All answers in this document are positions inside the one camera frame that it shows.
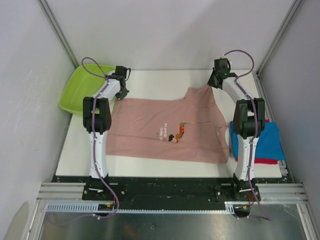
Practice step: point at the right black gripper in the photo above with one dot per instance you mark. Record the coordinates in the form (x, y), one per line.
(211, 82)

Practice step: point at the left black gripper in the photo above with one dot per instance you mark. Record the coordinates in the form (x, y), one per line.
(120, 96)

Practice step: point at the pink t-shirt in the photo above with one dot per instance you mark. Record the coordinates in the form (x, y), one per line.
(190, 129)

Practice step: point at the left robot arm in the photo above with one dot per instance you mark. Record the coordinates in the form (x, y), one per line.
(97, 119)

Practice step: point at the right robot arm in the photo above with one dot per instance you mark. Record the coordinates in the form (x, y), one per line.
(248, 121)

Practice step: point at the green plastic tub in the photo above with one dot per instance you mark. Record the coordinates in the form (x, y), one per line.
(83, 84)

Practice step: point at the blue folded t-shirt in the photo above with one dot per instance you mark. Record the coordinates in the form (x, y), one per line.
(267, 142)

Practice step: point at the red folded t-shirt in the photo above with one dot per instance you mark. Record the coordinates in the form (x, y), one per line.
(267, 161)

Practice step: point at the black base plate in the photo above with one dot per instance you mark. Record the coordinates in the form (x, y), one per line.
(125, 188)

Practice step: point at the grey slotted cable duct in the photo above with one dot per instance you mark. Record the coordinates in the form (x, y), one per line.
(101, 208)

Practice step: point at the aluminium frame rail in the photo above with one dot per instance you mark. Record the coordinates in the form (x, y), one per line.
(271, 193)

